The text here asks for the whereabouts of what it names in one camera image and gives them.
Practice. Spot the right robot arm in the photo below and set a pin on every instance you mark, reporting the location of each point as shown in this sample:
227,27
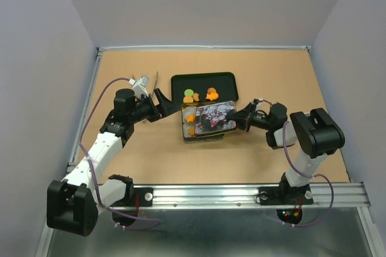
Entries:
306,138

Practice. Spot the orange fish cookie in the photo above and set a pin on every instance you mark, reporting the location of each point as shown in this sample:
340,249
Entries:
212,96
190,118

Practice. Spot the aluminium rail frame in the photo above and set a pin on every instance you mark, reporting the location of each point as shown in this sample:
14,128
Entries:
205,193

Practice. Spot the orange flower cookie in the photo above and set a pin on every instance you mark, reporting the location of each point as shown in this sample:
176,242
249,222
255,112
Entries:
191,131

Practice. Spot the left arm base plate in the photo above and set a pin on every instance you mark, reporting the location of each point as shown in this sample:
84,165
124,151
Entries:
142,197

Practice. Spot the gold cookie tin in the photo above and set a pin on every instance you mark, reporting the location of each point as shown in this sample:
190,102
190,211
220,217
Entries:
197,139

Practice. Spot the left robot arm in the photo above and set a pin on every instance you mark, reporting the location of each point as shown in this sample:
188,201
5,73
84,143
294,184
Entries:
75,203

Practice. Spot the green sandwich cookie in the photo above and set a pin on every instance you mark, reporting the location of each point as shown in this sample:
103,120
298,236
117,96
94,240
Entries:
188,92

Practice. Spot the white paper cup back left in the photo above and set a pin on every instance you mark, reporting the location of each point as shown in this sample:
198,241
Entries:
187,111

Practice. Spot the swirl tan cookie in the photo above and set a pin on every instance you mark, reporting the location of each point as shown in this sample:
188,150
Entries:
211,90

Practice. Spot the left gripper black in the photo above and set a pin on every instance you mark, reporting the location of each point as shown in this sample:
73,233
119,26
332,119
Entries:
165,107

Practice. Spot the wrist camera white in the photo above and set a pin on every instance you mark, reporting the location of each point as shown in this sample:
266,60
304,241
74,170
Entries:
256,104
139,86

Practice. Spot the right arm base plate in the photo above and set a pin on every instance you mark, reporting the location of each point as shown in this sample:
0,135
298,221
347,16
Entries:
274,196

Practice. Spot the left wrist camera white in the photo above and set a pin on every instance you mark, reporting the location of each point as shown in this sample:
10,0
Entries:
139,86

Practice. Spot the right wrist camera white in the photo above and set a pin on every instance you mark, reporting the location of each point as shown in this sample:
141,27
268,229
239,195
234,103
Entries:
256,104

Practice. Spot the metal tongs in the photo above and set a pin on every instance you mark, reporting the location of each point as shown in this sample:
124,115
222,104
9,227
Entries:
152,93

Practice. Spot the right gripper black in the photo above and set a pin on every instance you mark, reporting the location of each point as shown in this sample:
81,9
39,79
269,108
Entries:
245,113

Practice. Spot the gold tin lid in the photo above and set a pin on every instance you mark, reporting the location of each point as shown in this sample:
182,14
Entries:
212,119

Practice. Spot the black serving tray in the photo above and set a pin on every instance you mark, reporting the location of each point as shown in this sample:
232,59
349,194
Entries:
223,82

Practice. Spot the round dotted tan biscuit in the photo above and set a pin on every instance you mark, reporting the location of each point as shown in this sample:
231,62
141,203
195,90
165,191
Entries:
188,99

